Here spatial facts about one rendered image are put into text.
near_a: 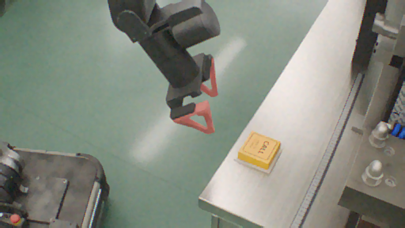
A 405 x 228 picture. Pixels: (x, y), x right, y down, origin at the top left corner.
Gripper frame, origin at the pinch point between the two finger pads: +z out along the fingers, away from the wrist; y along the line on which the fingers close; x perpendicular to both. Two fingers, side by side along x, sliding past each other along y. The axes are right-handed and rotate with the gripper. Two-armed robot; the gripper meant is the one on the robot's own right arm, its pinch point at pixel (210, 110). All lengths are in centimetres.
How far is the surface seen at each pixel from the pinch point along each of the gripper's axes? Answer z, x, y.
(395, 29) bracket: 5.3, -37.0, 11.7
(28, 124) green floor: 37, 147, 87
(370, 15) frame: 18, -34, 37
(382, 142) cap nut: 16.0, -27.8, -5.2
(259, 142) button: 15.5, -2.5, 4.0
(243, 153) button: 14.0, 0.3, 0.7
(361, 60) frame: 31, -28, 37
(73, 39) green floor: 37, 147, 171
